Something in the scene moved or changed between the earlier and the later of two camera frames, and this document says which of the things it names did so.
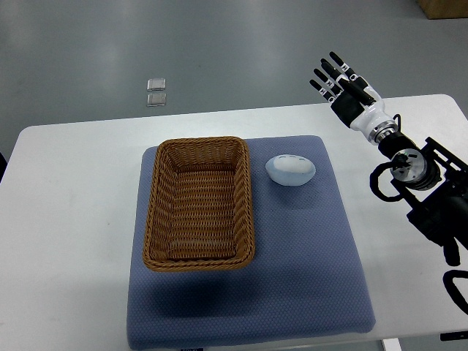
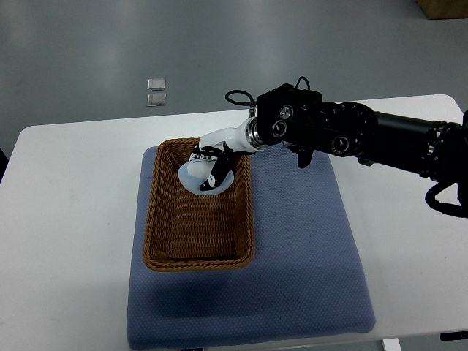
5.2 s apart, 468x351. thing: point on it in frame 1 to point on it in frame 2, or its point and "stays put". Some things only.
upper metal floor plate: (156, 84) stays put
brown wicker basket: (198, 212) stays put
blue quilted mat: (307, 285) stays put
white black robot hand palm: (352, 107) to (243, 138)
